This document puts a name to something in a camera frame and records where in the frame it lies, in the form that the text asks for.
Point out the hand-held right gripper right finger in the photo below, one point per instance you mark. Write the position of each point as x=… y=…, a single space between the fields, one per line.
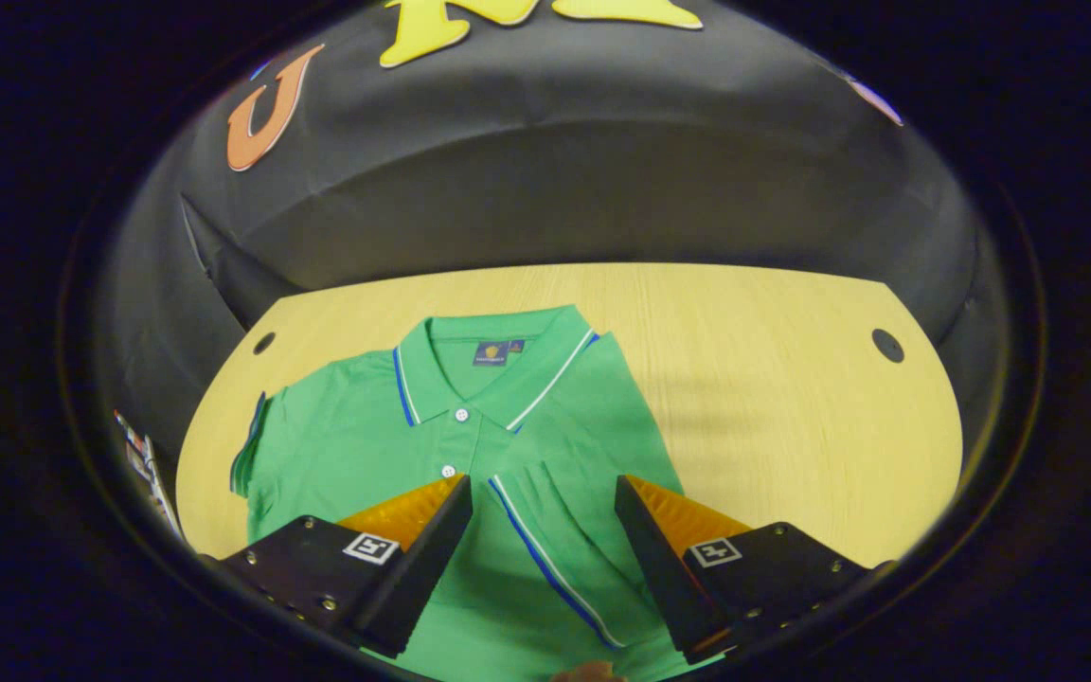
x=659 y=568

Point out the black backdrop cloth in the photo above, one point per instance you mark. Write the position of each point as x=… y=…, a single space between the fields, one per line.
x=602 y=170

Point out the green T-shirt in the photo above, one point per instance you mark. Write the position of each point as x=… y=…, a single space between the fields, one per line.
x=347 y=445

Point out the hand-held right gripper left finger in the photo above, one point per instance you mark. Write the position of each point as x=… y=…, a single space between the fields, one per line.
x=427 y=559

